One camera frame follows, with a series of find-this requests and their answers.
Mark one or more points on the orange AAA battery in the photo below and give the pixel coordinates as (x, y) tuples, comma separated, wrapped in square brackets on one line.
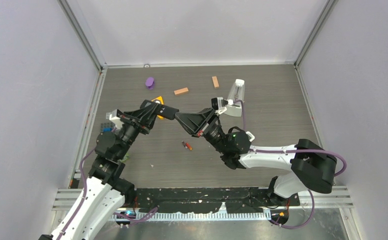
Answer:
[(188, 146)]

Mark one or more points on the blue building brick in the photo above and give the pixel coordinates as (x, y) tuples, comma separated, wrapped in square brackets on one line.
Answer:
[(108, 129)]

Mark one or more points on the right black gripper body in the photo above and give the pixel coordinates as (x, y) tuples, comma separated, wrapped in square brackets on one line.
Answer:
[(205, 130)]

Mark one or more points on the grey building plate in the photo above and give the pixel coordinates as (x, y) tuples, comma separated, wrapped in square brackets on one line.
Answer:
[(107, 125)]

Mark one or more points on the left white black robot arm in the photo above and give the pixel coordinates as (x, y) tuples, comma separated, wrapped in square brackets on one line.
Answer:
[(104, 191)]

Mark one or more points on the black remote control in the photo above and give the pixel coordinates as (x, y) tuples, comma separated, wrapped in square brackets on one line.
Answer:
[(159, 109)]

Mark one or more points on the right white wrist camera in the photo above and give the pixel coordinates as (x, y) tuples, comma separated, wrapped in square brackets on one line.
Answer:
[(219, 104)]

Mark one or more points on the purple plastic cap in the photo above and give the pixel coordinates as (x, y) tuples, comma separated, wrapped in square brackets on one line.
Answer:
[(150, 83)]

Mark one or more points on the yellow triangular toy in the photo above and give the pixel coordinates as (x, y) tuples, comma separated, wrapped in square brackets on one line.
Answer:
[(159, 100)]

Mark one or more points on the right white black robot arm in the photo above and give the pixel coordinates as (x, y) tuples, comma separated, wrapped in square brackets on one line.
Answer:
[(309, 167)]

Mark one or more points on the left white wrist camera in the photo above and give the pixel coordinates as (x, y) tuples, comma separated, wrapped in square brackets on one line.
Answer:
[(114, 118)]

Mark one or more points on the white metronome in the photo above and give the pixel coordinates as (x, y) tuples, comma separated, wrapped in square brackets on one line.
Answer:
[(235, 97)]

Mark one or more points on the green toy piece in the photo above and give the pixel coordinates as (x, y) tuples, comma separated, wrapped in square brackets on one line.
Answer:
[(125, 158)]

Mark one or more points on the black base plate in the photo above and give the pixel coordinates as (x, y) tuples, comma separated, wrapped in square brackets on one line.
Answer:
[(201, 200)]

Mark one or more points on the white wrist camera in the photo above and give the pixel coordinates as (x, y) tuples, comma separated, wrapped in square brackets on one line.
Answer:
[(219, 104), (114, 118)]

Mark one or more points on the upright orange wooden block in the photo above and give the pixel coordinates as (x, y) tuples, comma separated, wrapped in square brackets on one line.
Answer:
[(215, 82)]

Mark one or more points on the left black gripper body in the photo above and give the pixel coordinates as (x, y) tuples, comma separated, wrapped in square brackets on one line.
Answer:
[(129, 119)]

